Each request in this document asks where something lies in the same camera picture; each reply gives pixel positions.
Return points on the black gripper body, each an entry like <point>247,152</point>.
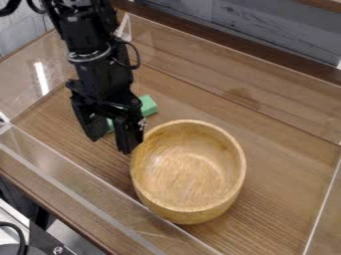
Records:
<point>105,84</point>

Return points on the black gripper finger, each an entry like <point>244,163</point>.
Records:
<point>130,133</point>
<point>93,122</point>

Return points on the green rectangular block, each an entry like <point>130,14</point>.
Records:
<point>151,106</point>

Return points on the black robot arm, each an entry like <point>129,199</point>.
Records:
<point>86,24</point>

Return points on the brown wooden bowl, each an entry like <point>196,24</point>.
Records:
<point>188,171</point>

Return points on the clear acrylic corner bracket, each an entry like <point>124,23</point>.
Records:
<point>125,30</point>

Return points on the clear acrylic tray wall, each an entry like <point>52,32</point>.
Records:
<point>283,112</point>

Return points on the grey metal frame bracket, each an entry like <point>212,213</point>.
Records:
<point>60,240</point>

